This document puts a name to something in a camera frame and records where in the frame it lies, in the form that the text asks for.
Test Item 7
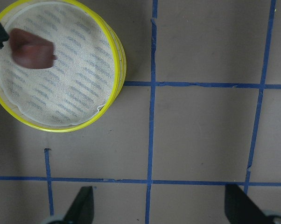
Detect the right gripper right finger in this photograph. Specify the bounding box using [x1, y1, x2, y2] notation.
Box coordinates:
[224, 184, 281, 224]

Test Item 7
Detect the brown bun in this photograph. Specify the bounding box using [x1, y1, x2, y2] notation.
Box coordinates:
[9, 28, 56, 69]

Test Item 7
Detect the yellow steamer layer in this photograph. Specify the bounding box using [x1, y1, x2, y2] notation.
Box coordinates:
[81, 6, 127, 100]
[0, 0, 122, 133]

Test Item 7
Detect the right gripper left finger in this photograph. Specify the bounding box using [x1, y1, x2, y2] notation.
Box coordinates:
[43, 186, 95, 224]

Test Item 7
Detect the white steamer cloth liner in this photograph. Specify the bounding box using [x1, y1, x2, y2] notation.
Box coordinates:
[0, 1, 116, 128]

